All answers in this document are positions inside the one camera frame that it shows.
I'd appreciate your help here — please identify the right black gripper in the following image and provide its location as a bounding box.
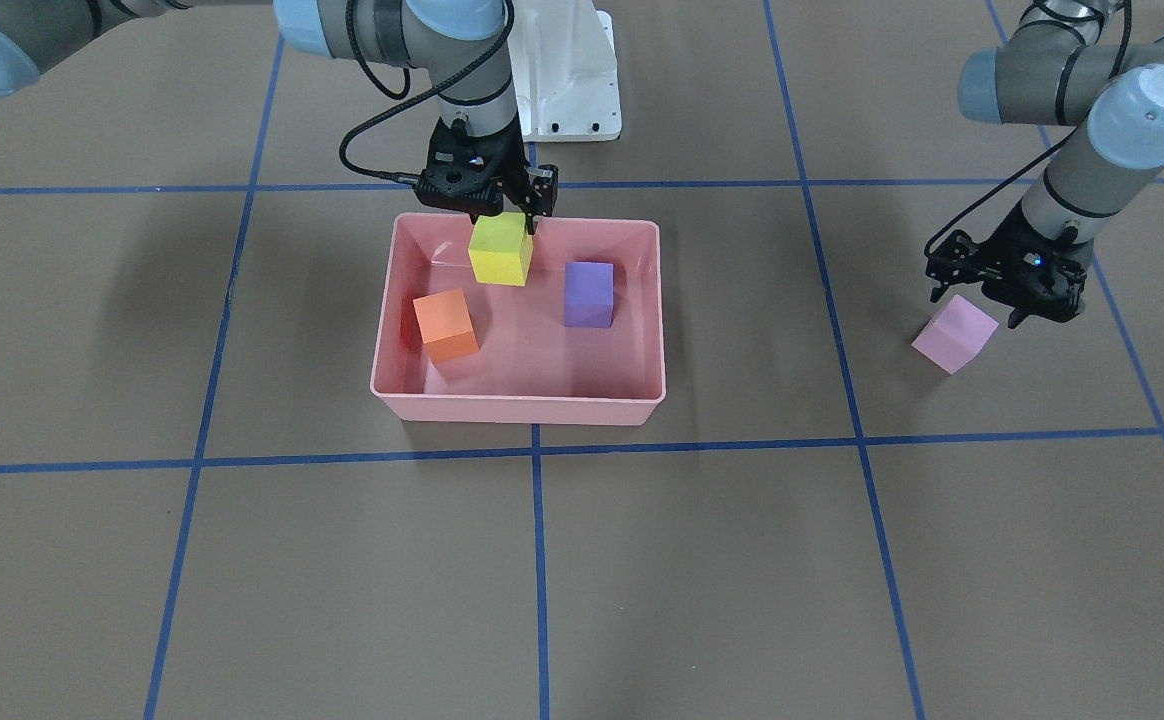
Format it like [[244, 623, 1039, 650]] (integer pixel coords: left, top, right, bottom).
[[413, 117, 559, 237]]

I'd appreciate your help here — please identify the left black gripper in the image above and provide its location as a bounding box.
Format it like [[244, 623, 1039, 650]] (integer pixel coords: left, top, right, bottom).
[[925, 206, 1088, 332]]

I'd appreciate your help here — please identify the yellow foam block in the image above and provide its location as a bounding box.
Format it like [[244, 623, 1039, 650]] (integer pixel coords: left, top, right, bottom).
[[468, 211, 533, 287]]

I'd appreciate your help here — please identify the pink foam block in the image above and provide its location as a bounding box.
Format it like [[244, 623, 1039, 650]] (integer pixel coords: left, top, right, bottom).
[[911, 295, 1001, 375]]

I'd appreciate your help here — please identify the purple foam block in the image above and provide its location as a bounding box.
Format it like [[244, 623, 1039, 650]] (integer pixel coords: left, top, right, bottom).
[[563, 261, 617, 328]]

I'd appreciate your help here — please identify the orange foam block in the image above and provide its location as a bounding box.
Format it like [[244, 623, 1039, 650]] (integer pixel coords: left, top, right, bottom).
[[412, 288, 480, 364]]

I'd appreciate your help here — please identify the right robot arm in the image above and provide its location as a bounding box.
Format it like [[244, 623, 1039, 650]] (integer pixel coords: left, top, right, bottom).
[[0, 1, 558, 231]]

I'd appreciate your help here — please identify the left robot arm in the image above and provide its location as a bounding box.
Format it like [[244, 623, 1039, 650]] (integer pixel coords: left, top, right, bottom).
[[924, 1, 1164, 327]]

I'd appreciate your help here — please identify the pink plastic bin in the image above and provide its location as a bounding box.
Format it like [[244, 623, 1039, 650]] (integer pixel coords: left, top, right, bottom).
[[371, 213, 666, 427]]

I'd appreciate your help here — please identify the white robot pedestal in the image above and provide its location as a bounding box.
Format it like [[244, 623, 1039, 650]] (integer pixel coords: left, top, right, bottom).
[[509, 1, 623, 143]]

